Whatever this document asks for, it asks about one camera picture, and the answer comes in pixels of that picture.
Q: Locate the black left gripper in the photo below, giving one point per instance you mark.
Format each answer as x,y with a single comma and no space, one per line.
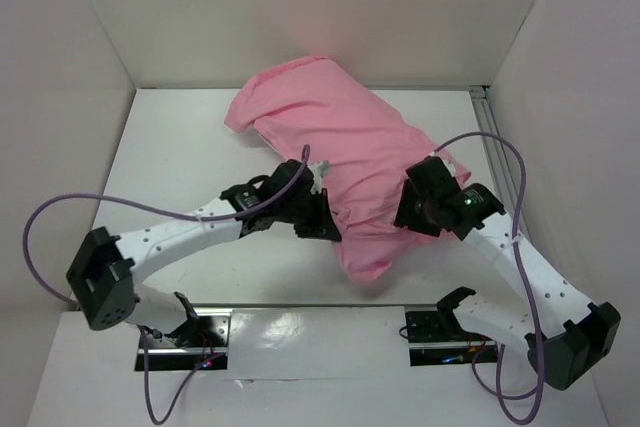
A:
322,225

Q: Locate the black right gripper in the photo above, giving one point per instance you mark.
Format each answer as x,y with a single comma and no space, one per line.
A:
412,209

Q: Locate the pink satin pillowcase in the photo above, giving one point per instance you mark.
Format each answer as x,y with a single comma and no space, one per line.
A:
368,145

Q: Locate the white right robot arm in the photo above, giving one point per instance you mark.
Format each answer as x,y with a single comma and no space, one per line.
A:
563,333

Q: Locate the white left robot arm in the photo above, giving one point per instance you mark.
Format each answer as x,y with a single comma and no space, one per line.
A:
109,271

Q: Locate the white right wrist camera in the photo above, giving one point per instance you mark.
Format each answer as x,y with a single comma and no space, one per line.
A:
453,167

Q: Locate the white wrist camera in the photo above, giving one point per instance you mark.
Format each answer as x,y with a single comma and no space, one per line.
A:
453,167
319,171

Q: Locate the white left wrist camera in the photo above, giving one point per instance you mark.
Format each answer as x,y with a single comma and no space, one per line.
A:
319,171

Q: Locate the aluminium frame rail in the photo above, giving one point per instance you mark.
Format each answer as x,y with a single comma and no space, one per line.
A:
496,153

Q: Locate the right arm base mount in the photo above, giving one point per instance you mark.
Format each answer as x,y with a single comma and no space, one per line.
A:
435,337

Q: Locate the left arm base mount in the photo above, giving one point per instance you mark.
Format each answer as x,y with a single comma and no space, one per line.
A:
195,337

